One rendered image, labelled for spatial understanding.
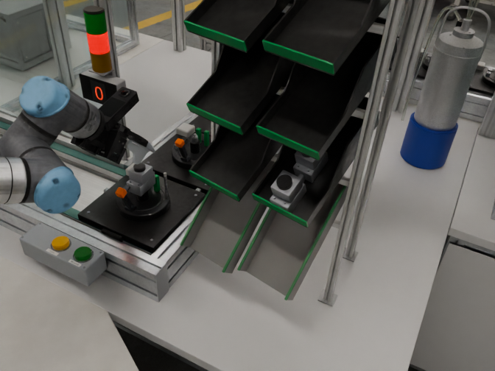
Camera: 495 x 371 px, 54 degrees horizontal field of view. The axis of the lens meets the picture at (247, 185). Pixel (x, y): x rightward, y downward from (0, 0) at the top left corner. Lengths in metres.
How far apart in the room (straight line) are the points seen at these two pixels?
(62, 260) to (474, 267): 1.18
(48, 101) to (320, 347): 0.77
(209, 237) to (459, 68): 0.91
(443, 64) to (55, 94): 1.13
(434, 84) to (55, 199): 1.19
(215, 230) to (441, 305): 0.92
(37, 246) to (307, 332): 0.68
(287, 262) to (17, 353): 0.62
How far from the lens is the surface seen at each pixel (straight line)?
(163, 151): 1.52
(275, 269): 1.10
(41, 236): 1.32
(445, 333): 1.90
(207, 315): 1.21
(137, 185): 1.26
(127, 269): 1.23
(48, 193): 0.84
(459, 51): 1.60
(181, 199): 1.34
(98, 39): 1.30
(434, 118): 1.69
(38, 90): 0.94
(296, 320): 1.22
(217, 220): 1.15
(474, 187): 1.78
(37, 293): 1.33
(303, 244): 1.09
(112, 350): 1.18
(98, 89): 1.36
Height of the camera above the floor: 1.84
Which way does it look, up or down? 39 degrees down
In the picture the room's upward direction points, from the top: 4 degrees clockwise
